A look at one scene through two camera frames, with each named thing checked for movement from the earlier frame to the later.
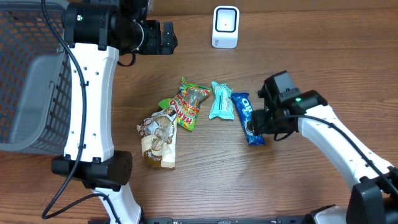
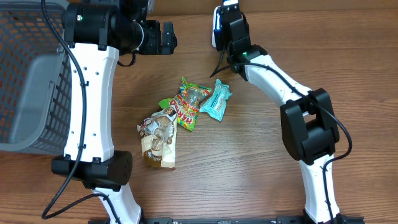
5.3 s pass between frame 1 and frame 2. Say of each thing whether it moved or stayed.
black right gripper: moved
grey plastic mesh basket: stayed
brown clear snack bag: stayed
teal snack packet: moved
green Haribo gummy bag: stayed
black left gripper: stayed
